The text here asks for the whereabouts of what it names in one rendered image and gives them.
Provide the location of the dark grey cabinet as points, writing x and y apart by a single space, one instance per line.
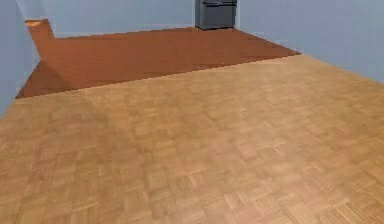
216 15

